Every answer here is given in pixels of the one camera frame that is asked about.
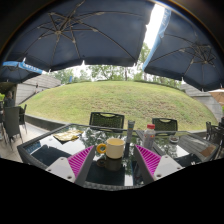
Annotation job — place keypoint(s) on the small round ashtray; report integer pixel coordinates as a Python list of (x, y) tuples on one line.
[(174, 138)]

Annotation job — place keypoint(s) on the dark slatted chair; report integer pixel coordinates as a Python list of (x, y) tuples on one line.
[(218, 135), (209, 128)]

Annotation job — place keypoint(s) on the navy umbrella with light-blue edge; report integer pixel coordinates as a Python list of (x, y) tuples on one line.
[(16, 71)]

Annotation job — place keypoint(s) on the clear red-capped drink bottle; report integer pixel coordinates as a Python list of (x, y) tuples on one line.
[(149, 136)]

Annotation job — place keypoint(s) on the row of green trees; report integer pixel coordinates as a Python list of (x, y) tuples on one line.
[(110, 71)]

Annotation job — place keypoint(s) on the grey standing tube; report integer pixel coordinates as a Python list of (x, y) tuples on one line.
[(130, 131)]

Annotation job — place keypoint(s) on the yellow crumpled packet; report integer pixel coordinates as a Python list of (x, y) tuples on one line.
[(68, 135)]

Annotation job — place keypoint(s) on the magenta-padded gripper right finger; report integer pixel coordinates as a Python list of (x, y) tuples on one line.
[(166, 166)]

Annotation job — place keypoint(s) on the beige patio umbrella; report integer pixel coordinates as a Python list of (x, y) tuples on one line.
[(217, 96)]

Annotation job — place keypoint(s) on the dark mesh-back chair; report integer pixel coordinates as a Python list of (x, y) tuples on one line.
[(165, 124), (106, 120)]

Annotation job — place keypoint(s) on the person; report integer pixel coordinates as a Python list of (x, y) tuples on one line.
[(9, 99)]

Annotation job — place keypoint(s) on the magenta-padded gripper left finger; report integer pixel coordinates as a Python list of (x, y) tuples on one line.
[(63, 166)]

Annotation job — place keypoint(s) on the dark wicker chair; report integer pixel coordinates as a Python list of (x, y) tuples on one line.
[(11, 121)]

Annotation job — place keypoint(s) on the large navy patio umbrella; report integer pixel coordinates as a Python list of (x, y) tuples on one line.
[(190, 56), (80, 36)]

